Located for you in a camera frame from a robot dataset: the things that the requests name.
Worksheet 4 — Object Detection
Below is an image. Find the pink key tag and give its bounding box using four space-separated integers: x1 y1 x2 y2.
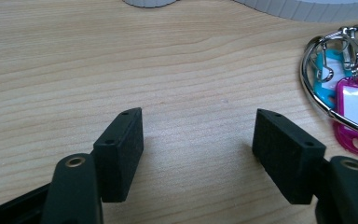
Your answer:
333 77 358 156

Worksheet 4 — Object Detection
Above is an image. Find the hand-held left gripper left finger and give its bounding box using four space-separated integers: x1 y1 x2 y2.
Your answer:
92 107 145 203

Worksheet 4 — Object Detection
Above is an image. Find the large grey ribbed round object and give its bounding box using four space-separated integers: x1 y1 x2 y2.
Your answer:
232 0 358 23

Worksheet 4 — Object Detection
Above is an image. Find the cyan key tag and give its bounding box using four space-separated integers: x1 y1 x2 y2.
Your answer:
312 49 352 110

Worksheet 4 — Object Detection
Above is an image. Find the small grey ribbed round object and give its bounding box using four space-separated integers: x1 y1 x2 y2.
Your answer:
122 0 180 9

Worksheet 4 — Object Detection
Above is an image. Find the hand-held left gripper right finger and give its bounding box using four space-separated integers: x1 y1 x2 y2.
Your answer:
252 108 327 205

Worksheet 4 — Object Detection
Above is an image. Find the large metal key ring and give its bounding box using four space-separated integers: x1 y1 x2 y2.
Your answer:
299 25 358 140

